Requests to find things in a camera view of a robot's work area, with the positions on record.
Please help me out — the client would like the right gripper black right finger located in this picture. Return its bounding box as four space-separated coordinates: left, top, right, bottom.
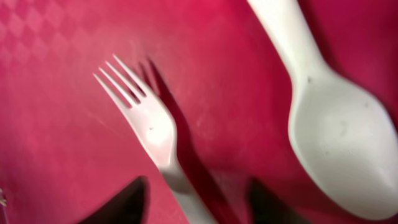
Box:
248 178 310 224

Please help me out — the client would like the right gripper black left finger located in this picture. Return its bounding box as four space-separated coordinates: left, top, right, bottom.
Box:
78 176 148 224

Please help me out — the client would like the white plastic fork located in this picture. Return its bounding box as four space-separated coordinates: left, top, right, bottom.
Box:
93 54 217 223

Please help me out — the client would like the white plastic spoon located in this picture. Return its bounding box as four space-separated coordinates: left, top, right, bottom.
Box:
249 0 397 220

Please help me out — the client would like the red serving tray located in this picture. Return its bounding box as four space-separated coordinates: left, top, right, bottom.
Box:
0 0 398 224

